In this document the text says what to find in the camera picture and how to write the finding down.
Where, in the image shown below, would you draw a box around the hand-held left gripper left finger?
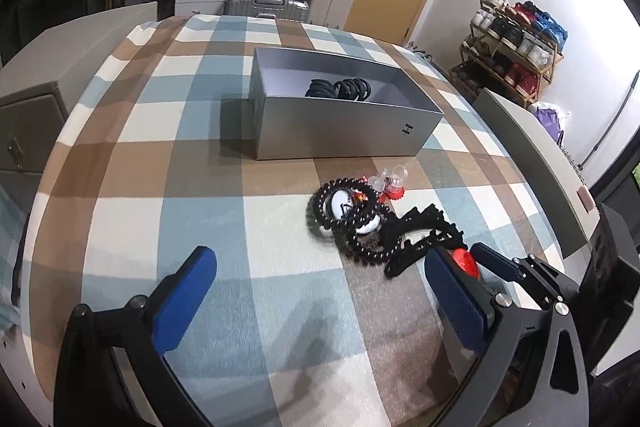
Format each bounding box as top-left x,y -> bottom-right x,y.
52,246 -> 218,427

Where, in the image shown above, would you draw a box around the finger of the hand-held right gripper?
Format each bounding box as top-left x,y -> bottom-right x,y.
471,243 -> 583,313

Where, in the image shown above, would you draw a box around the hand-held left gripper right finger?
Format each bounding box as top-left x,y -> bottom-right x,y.
424,246 -> 592,427

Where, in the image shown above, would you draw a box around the black toothed hair claw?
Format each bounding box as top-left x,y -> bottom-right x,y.
384,203 -> 467,279

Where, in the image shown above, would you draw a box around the black spiral hair tie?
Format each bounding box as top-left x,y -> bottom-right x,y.
340,202 -> 416,267
307,177 -> 383,240

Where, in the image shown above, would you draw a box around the clear red hair clip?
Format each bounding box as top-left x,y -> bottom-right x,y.
381,166 -> 408,200

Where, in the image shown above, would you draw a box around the grey cardboard box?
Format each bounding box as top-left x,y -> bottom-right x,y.
248,47 -> 445,162

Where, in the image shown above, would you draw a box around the dark cabinet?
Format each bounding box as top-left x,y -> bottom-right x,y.
590,157 -> 640,228

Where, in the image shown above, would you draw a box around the grey bed footboard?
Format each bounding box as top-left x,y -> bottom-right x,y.
472,88 -> 598,258

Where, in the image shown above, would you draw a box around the white round compact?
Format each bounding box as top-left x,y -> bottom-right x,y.
324,189 -> 383,235

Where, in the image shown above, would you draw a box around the checkered blanket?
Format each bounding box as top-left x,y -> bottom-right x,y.
20,13 -> 596,427

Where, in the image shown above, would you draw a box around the purple bag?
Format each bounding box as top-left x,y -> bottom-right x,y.
530,102 -> 563,142

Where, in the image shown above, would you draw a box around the long black stick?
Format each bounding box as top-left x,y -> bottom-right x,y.
580,71 -> 640,168

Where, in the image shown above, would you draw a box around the shoes on floor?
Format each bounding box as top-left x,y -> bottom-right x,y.
406,41 -> 438,60

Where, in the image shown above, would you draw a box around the silver suitcase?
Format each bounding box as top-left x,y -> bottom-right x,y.
224,0 -> 311,24

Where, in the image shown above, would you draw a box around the black spiral hair ties bundle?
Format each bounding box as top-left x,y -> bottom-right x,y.
305,78 -> 372,102

